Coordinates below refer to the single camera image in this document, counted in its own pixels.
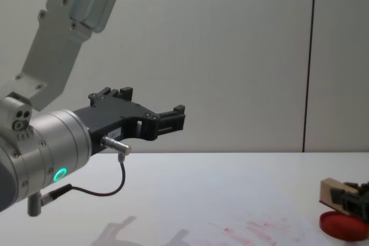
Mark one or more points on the round red lid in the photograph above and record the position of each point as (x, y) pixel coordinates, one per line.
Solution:
(337, 227)

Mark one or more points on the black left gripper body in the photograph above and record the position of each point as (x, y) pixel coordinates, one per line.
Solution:
(115, 115)

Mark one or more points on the pale wooden block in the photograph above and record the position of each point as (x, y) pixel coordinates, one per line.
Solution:
(331, 191)

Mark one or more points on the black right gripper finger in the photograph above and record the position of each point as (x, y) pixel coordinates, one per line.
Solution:
(338, 197)
(357, 186)

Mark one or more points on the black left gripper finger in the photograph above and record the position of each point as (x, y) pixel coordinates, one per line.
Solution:
(111, 94)
(168, 120)

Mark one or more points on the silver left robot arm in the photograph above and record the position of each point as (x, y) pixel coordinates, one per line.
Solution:
(54, 142)

